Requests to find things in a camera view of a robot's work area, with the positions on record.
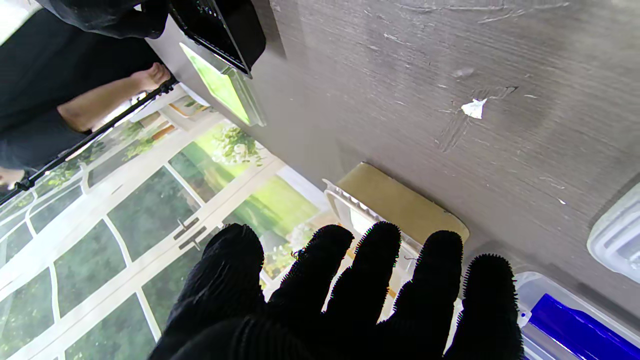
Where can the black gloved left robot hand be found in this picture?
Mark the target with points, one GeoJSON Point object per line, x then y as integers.
{"type": "Point", "coordinates": [300, 320]}

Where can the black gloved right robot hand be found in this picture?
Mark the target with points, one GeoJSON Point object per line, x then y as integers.
{"type": "Point", "coordinates": [110, 17]}

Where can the black plastic container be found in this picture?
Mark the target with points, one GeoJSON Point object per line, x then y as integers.
{"type": "Point", "coordinates": [225, 25]}

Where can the brown translucent container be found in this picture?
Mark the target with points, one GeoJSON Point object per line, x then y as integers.
{"type": "Point", "coordinates": [400, 200]}

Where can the bare forearm of person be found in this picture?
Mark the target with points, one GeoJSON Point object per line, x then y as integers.
{"type": "Point", "coordinates": [110, 97]}

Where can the clear container with blue clips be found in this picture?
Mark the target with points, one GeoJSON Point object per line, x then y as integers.
{"type": "Point", "coordinates": [565, 325]}

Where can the person in black clothes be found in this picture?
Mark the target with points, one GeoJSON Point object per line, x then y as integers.
{"type": "Point", "coordinates": [50, 65]}

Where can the black tripod stand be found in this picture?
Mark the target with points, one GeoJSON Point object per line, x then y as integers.
{"type": "Point", "coordinates": [90, 136]}

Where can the clear lid with green sheet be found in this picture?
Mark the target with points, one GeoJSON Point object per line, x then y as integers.
{"type": "Point", "coordinates": [220, 82]}

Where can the small white paper scrap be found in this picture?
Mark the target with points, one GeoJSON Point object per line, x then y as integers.
{"type": "Point", "coordinates": [474, 108]}

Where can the large clear lid blue sticker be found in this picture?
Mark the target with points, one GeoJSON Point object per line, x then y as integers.
{"type": "Point", "coordinates": [620, 235]}

